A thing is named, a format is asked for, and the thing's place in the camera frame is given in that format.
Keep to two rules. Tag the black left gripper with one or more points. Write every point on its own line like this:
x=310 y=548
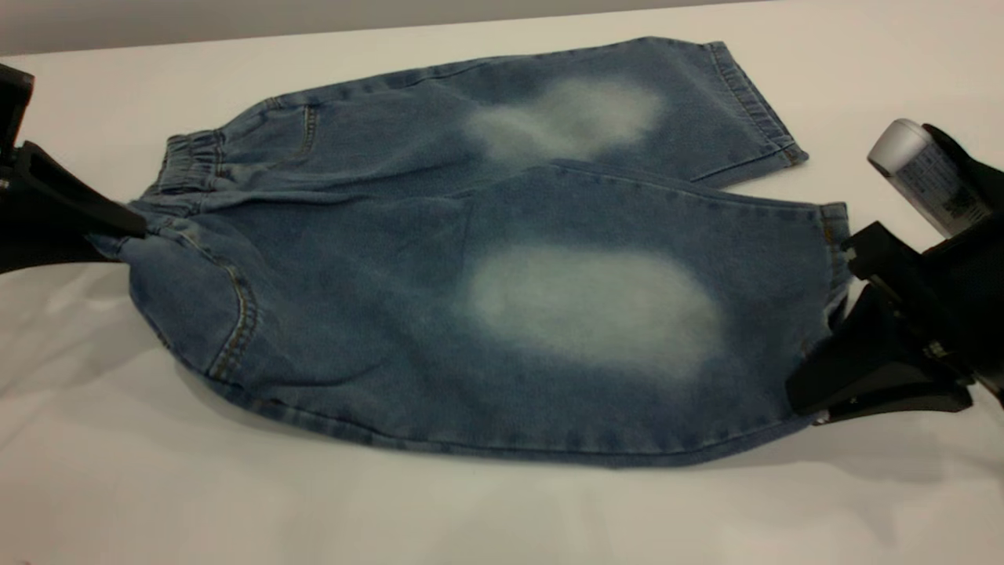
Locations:
x=14 y=106

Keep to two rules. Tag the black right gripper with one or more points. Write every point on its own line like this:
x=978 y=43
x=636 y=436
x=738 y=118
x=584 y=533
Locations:
x=973 y=298

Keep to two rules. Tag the blue denim shorts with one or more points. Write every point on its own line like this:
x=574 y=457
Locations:
x=376 y=314

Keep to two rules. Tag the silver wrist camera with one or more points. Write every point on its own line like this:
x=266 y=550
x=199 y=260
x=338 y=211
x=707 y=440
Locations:
x=922 y=173

